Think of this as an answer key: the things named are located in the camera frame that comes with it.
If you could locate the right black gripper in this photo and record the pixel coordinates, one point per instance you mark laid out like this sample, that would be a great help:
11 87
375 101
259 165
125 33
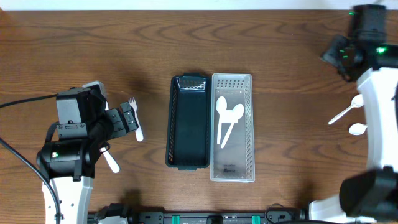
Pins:
329 53

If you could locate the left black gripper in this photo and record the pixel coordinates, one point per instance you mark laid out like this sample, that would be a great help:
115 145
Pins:
117 122

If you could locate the white plastic spoon diagonal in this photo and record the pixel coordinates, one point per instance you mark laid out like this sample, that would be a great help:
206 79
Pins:
356 102

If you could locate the white plastic spoon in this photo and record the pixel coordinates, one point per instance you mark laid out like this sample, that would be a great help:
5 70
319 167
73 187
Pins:
357 129
221 106
238 112

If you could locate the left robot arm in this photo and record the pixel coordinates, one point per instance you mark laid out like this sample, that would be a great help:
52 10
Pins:
72 147

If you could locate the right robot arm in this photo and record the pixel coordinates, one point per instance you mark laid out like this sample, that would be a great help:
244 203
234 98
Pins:
366 58

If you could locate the black plastic basket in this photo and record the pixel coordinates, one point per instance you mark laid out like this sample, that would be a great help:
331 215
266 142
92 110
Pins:
188 144

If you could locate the clear plastic basket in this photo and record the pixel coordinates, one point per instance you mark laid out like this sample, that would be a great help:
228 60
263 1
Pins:
236 161

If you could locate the black mounting rail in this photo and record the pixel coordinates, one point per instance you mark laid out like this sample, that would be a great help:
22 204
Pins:
119 213

